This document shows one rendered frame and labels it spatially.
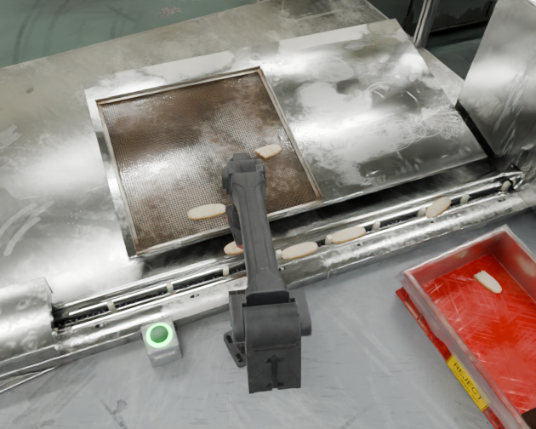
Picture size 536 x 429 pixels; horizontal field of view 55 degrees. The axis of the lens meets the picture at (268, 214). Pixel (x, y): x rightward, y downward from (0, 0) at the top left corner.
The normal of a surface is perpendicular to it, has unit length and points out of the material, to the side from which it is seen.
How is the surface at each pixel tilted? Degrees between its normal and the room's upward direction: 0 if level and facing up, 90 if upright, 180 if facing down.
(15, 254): 0
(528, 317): 0
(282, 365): 64
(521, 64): 90
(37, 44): 0
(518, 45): 90
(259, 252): 14
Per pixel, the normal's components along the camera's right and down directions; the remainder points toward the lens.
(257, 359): 0.12, 0.44
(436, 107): 0.09, -0.47
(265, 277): 0.00, -0.79
